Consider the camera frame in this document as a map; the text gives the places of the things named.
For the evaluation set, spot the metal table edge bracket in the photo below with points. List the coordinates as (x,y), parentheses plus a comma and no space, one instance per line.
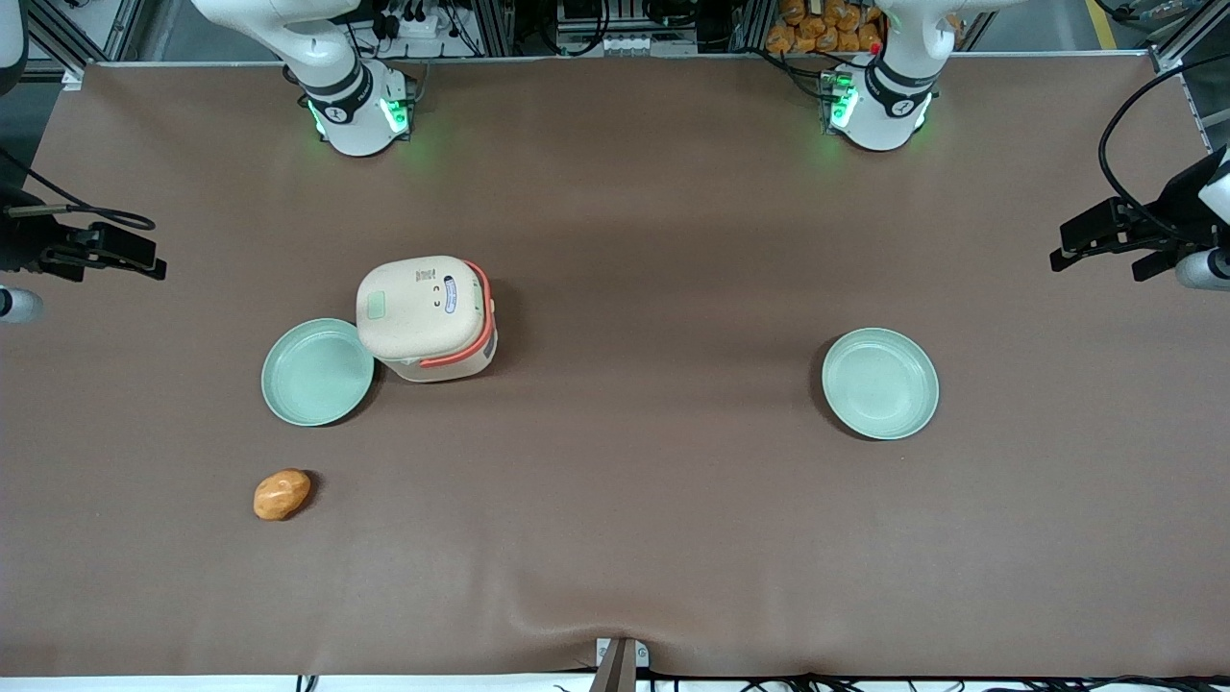
(620,663)

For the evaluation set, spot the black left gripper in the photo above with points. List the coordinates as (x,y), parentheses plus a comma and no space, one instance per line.
(1178,213)

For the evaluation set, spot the crate of orange items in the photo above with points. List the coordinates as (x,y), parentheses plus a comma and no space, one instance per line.
(817,29)

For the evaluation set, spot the light green plate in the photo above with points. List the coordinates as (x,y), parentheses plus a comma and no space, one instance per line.
(879,384)
(312,377)

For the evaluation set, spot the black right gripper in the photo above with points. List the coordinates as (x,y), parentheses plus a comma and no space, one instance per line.
(23,245)

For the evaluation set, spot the white power strip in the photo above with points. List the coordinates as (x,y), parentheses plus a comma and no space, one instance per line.
(413,24)

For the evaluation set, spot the orange-brown potato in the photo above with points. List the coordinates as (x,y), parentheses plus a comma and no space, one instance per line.
(282,494)

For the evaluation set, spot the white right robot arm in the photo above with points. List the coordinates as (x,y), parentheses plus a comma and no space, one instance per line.
(351,96)

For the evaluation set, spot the brown table mat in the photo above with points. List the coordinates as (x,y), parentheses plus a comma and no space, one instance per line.
(615,538)

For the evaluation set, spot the grey electronics box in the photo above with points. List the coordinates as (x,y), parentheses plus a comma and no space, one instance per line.
(625,29)

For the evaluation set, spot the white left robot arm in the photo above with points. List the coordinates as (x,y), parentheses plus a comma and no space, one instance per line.
(889,96)

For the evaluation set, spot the aluminium frame post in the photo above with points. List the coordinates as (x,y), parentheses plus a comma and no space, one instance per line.
(492,24)

